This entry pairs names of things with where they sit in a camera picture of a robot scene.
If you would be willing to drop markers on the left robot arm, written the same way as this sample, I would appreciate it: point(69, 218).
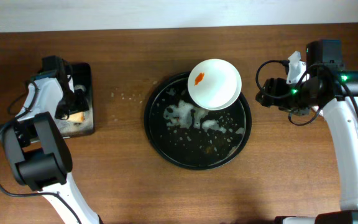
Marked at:
point(36, 150)

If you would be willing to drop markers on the black rectangular tray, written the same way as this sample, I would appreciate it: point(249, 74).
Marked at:
point(79, 77)

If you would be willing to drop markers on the pinkish white plate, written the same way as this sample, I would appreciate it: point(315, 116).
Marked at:
point(316, 109)

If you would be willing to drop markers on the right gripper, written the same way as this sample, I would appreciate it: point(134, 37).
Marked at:
point(266, 92)

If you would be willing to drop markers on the yellow sponge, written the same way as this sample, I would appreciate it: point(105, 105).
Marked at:
point(77, 117)

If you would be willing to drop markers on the round black tray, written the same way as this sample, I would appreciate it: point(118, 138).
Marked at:
point(189, 136)

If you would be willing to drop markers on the white plate top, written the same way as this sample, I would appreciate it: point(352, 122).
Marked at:
point(214, 84)

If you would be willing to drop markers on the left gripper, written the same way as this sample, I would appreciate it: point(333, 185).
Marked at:
point(74, 101)

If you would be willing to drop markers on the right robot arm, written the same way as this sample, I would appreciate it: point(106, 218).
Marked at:
point(322, 83)

